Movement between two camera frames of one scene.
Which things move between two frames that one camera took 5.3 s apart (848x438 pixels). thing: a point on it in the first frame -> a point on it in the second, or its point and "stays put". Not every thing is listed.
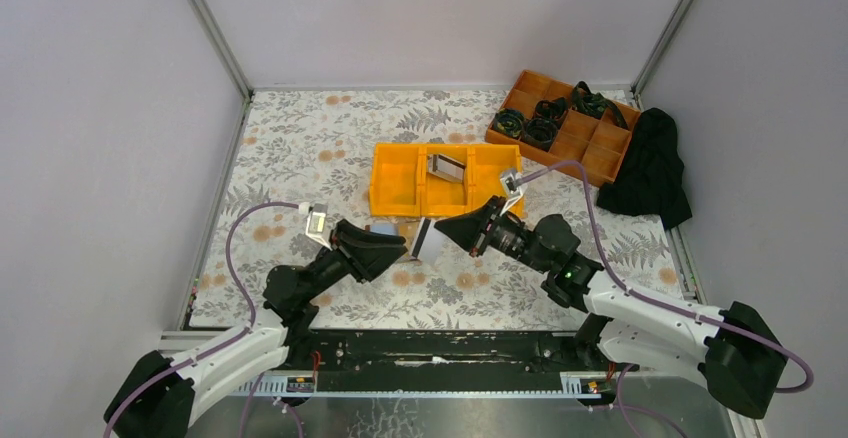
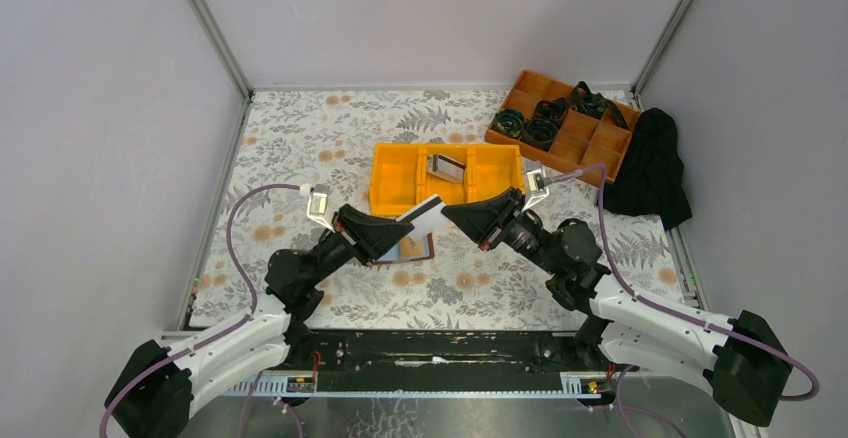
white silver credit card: x=431 y=245 -> x=427 y=218
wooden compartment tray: x=591 y=150 stays put
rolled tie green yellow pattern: x=509 y=122 stays put
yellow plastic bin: x=395 y=182 stays put
